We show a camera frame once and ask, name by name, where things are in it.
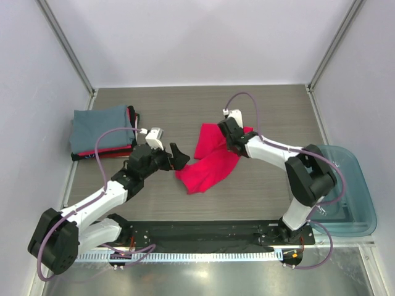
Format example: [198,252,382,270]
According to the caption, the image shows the blue plastic bin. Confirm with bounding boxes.
[312,145,377,237]

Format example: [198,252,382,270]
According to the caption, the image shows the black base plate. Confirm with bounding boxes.
[109,220,315,253]

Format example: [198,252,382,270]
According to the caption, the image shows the aluminium frame post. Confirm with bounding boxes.
[306,0,366,93]
[35,0,95,97]

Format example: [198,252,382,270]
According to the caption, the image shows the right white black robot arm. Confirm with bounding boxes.
[218,117,337,244]

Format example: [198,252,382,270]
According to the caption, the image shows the right aluminium frame post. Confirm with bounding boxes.
[306,0,366,93]

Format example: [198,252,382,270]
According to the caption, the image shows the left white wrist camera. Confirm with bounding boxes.
[145,128,164,150]

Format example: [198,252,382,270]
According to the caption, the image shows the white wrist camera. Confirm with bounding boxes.
[222,109,244,128]
[145,128,164,150]

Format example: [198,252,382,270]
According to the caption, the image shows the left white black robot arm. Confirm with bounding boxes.
[28,143,190,281]

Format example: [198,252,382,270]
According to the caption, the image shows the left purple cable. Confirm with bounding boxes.
[36,128,157,282]

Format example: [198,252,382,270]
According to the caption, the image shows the slotted cable duct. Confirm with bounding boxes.
[75,249,283,263]

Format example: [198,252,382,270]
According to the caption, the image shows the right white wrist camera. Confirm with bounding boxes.
[222,109,244,128]

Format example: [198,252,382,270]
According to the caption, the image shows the folded black t shirt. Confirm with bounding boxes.
[70,105,141,162]

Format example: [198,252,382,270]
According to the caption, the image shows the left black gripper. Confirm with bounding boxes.
[141,142,189,179]

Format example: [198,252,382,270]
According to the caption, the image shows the left aluminium frame post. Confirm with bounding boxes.
[35,0,95,97]

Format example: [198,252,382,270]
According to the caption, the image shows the folded grey-blue t shirt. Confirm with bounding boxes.
[70,105,135,154]

